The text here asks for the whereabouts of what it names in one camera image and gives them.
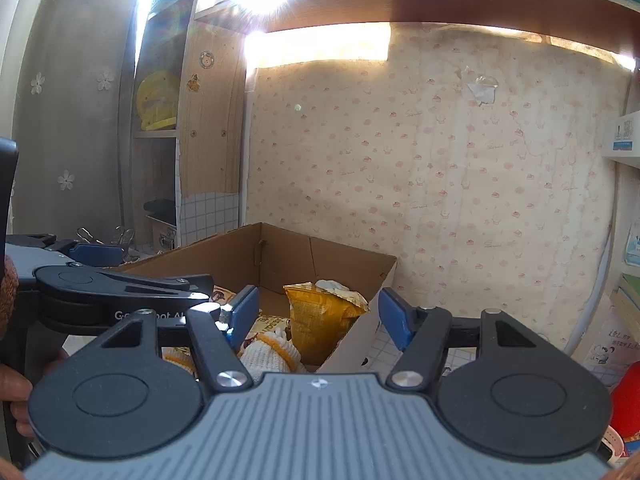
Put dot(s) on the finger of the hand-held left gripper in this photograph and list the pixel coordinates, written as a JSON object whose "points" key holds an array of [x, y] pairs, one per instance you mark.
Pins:
{"points": [[97, 254], [200, 282]]}

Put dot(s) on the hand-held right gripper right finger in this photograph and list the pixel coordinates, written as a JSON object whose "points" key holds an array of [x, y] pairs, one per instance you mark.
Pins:
{"points": [[395, 317]]}

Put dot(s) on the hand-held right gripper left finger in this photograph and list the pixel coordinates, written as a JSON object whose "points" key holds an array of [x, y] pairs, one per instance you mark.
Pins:
{"points": [[246, 317]]}

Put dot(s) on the croissant snack packet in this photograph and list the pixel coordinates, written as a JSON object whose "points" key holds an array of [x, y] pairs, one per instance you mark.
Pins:
{"points": [[222, 296], [270, 327]]}

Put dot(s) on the cardboard box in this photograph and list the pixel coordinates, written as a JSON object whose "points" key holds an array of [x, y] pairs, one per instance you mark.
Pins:
{"points": [[280, 260]]}

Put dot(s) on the shiny foil snack packet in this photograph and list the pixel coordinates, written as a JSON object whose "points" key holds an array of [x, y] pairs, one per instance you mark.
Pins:
{"points": [[320, 320]]}

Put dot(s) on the person's left forearm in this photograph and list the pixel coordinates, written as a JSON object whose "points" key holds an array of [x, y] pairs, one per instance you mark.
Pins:
{"points": [[7, 290]]}

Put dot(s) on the person's left hand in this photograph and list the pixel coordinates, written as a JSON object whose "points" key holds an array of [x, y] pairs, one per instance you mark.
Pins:
{"points": [[15, 385]]}

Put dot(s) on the large metal clip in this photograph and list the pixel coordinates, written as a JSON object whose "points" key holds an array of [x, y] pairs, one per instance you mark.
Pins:
{"points": [[125, 239], [92, 236]]}

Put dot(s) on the wooden box with metal latch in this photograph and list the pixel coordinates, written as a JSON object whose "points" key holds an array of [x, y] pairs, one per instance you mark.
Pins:
{"points": [[162, 232]]}

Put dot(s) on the grey flowered curtain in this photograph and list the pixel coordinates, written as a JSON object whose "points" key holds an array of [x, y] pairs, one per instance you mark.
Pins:
{"points": [[65, 110]]}

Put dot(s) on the yellow round plastic toy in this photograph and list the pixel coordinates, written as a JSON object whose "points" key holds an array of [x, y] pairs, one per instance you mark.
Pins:
{"points": [[157, 102]]}

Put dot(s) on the bear sticker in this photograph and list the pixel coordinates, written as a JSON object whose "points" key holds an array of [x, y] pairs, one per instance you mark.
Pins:
{"points": [[192, 82]]}

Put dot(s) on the pink cartoon poster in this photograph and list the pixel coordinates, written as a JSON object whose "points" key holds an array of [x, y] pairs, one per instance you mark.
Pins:
{"points": [[607, 345]]}

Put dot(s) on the round cartoon sticker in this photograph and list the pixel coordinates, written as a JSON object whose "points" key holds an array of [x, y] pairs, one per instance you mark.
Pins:
{"points": [[206, 59]]}

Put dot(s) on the clear tape piece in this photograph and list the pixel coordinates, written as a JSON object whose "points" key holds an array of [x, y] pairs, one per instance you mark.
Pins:
{"points": [[480, 87]]}

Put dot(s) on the red container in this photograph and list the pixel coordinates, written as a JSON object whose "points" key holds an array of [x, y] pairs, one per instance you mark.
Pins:
{"points": [[627, 400]]}

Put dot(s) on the blue cartoon poster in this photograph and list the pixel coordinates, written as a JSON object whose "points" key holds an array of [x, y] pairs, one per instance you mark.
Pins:
{"points": [[634, 245]]}

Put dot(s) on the pink plastic item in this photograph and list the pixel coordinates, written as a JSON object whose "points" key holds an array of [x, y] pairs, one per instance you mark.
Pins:
{"points": [[612, 442]]}

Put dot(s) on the white cardboard packet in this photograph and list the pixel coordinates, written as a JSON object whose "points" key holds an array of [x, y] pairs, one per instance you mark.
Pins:
{"points": [[625, 135]]}

